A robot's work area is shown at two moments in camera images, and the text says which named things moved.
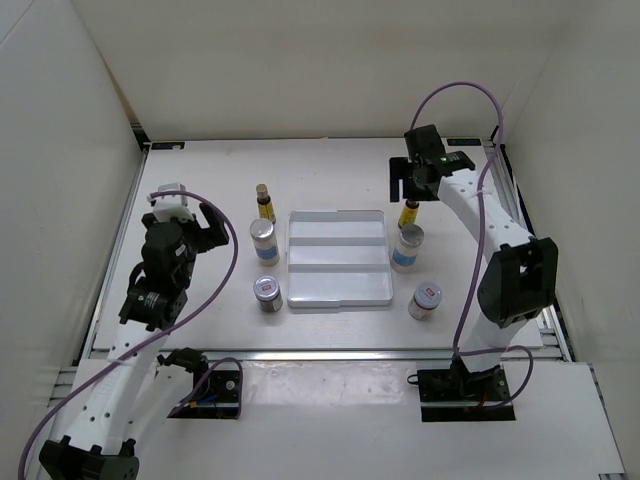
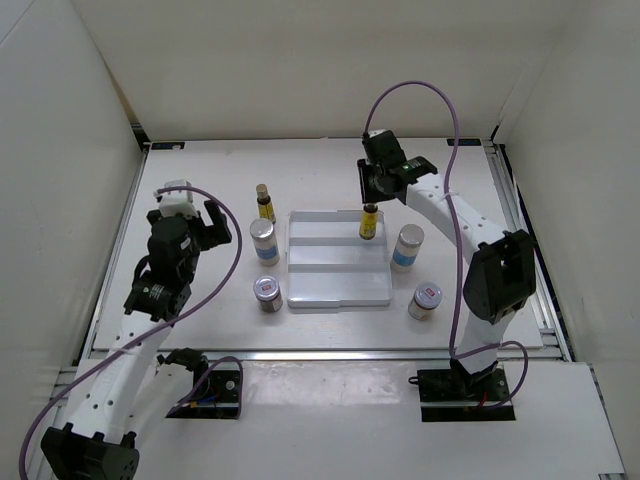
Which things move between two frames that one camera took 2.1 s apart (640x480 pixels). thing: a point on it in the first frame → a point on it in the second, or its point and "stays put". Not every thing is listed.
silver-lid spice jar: (264, 241) stays put
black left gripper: (215, 235) stays put
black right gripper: (399, 171) → (367, 195)
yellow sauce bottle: (409, 213) → (368, 224)
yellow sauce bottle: (265, 208) stays put
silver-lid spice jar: (411, 236) stays put
